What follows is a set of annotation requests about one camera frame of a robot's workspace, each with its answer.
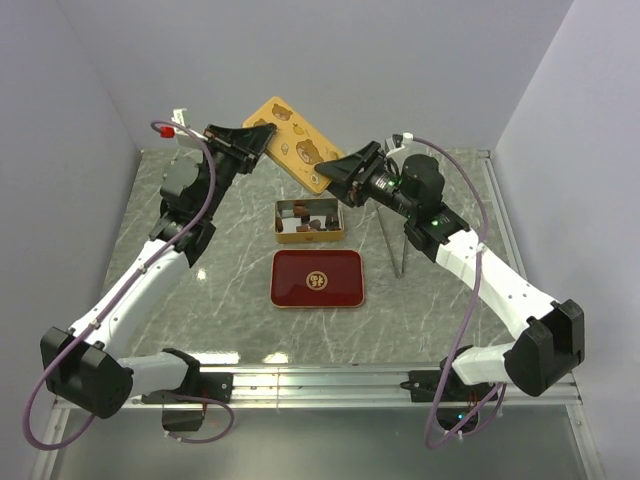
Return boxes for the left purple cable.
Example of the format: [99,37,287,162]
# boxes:
[22,119,235,451]

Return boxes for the aluminium mounting rail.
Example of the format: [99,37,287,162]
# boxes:
[59,363,584,410]

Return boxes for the red emergency knob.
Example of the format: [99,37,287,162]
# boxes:
[160,126,175,138]

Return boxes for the silver tin lid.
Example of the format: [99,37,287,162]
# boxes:
[242,96,344,195]

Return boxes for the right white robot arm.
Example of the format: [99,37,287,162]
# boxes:
[314,134,585,399]

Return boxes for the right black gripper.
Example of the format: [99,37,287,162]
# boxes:
[315,141,418,220]

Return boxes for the side aluminium rail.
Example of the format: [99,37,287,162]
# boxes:
[477,149,556,366]

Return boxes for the red gold-rimmed tray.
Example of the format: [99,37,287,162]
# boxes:
[270,249,365,309]

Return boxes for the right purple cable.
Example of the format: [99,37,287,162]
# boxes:
[399,133,507,450]

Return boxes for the gold tin box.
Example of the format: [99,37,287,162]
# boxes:
[274,198,345,244]

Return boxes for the purple cable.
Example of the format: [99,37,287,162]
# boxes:
[399,133,507,450]
[22,119,235,451]

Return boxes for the light brown bar chocolate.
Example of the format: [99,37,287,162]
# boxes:
[293,202,306,215]

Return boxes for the long metal tweezers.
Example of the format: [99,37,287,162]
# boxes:
[375,203,409,279]

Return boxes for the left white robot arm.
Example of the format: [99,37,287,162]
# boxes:
[40,119,277,419]

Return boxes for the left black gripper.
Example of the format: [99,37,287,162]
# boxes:
[200,122,277,219]

